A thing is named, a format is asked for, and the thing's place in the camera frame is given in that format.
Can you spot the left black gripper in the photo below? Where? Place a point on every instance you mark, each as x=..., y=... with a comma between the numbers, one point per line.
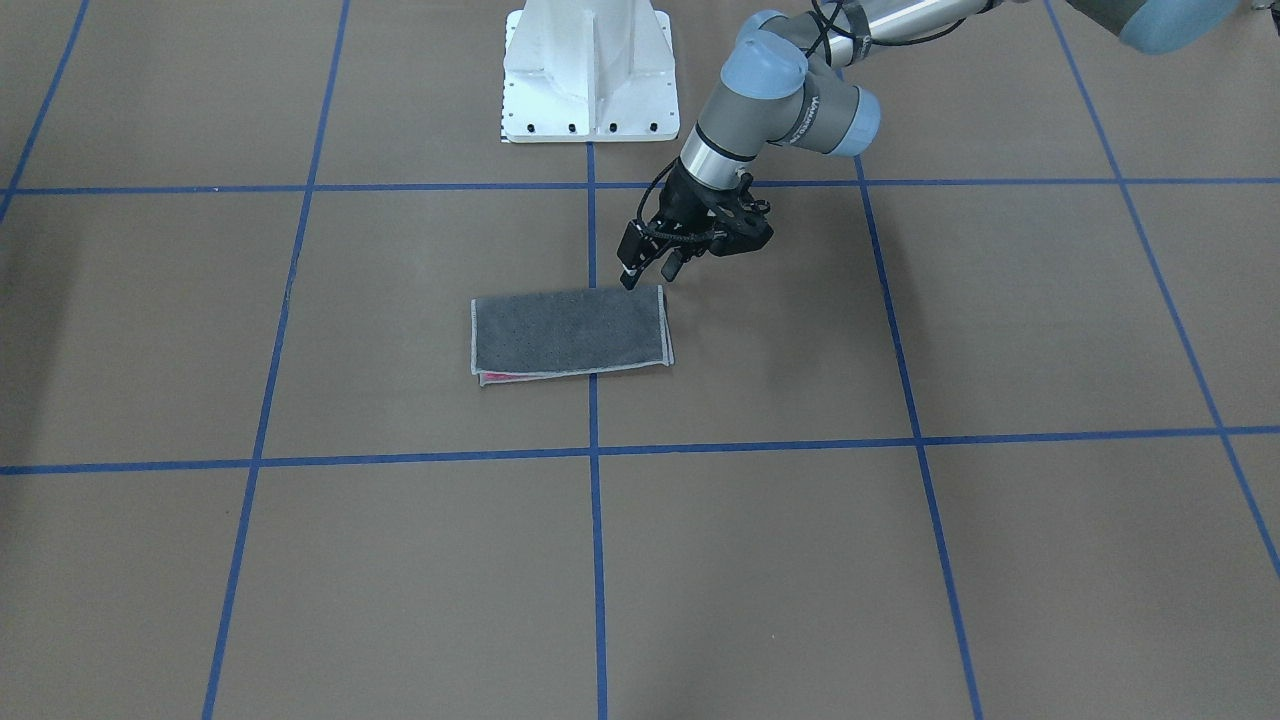
x=686, y=199

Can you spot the pink and grey towel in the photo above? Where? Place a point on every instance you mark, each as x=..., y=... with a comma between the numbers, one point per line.
x=550, y=335

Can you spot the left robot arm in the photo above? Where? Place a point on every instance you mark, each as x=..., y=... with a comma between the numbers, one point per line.
x=780, y=86

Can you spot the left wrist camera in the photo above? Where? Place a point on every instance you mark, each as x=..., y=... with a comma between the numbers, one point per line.
x=740, y=227

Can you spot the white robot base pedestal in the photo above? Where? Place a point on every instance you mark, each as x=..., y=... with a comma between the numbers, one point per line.
x=589, y=72

